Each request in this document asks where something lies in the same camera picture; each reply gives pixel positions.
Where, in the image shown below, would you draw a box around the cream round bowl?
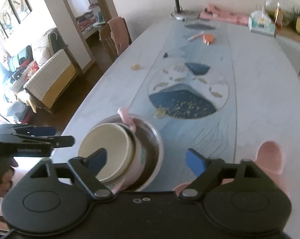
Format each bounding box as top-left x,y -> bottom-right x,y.
78,123 -> 134,183

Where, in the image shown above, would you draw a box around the pink steel-lined bowl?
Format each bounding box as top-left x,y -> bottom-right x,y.
88,107 -> 165,192

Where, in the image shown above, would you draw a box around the pink bear-shaped plate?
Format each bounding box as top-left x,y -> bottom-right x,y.
172,141 -> 290,197

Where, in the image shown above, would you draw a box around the person's left hand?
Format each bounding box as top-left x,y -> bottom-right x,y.
0,158 -> 18,197

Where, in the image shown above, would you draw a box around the sofa with white cover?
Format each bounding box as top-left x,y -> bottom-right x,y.
8,28 -> 82,113

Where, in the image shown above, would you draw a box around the small yellow object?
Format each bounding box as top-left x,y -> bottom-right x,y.
131,64 -> 141,71

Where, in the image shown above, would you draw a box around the white shelf unit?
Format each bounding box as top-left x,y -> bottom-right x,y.
77,0 -> 106,39

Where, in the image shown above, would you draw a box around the wooden chair with towel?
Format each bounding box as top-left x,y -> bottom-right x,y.
99,17 -> 132,62

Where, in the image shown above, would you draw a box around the pink towel on chair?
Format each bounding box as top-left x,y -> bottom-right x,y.
108,17 -> 130,56

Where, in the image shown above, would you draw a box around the orange tape dispenser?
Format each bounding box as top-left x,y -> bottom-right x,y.
202,34 -> 215,45

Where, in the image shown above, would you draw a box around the pink pen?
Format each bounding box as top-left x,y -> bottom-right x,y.
187,31 -> 204,42

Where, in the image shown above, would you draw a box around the tissue box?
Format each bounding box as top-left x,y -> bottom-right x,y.
248,11 -> 276,37

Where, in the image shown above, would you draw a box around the pink folded cloth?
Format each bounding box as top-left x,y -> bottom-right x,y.
199,3 -> 249,26

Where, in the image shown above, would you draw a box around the grey desk lamp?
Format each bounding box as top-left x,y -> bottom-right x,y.
170,0 -> 203,21

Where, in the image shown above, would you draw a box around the framed wall pictures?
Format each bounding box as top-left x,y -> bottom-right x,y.
0,0 -> 32,40

